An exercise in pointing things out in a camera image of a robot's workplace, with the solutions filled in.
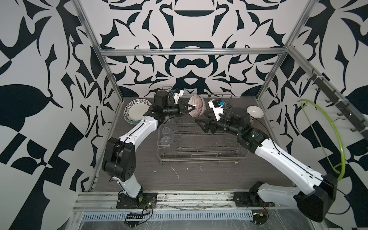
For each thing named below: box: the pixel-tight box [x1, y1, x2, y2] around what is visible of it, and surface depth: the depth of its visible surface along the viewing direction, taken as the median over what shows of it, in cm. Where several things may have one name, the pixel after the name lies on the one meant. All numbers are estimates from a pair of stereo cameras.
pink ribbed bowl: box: [187, 94, 207, 118], surface depth 77 cm
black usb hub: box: [126, 214, 144, 219], surface depth 74 cm
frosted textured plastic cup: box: [161, 126, 171, 135], surface depth 89 cm
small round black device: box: [252, 212, 268, 225], surface depth 73 cm
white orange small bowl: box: [246, 105, 265, 120], surface depth 110 cm
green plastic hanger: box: [297, 99, 346, 182], surface depth 64 cm
